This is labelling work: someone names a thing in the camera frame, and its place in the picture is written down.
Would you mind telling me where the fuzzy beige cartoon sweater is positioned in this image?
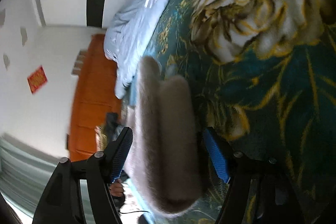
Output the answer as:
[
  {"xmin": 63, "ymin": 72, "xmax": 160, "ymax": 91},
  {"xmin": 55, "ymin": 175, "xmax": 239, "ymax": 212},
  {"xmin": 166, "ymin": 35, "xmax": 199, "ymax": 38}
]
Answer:
[{"xmin": 125, "ymin": 56, "xmax": 202, "ymax": 218}]

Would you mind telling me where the person's left hand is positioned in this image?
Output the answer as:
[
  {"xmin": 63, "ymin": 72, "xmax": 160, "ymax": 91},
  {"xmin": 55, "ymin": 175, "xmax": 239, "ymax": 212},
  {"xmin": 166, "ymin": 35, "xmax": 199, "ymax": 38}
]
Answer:
[{"xmin": 109, "ymin": 178, "xmax": 124, "ymax": 198}]

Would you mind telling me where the olive yellow knit sweater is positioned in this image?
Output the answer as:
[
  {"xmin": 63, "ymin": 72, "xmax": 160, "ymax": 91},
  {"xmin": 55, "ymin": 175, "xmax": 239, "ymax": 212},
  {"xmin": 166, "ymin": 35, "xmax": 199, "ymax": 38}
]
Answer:
[{"xmin": 94, "ymin": 126, "xmax": 108, "ymax": 151}]

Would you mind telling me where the dark navy folded garment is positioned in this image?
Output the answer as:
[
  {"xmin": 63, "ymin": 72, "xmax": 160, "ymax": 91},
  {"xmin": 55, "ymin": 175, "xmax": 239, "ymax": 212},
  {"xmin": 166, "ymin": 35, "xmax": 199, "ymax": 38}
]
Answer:
[{"xmin": 104, "ymin": 112, "xmax": 123, "ymax": 142}]

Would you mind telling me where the orange wooden headboard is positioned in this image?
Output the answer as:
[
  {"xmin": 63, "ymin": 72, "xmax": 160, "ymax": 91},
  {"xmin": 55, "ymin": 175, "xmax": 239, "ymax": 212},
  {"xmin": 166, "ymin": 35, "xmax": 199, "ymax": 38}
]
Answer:
[{"xmin": 68, "ymin": 34, "xmax": 121, "ymax": 161}]

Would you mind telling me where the light blue floral quilt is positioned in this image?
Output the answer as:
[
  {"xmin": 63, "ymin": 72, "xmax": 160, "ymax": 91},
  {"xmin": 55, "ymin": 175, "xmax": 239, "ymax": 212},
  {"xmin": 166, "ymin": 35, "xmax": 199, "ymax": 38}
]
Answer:
[{"xmin": 104, "ymin": 0, "xmax": 169, "ymax": 99}]

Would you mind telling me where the teal floral plush blanket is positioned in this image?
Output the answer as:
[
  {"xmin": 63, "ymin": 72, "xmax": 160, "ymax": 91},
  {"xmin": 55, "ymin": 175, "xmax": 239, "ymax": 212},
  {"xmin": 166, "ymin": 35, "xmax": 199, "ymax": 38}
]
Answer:
[{"xmin": 146, "ymin": 0, "xmax": 335, "ymax": 223}]

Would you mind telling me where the red paper wall decoration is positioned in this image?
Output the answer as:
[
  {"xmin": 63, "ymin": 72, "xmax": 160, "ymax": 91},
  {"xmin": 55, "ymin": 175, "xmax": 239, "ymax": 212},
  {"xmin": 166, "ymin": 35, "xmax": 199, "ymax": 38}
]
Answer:
[{"xmin": 27, "ymin": 66, "xmax": 47, "ymax": 94}]

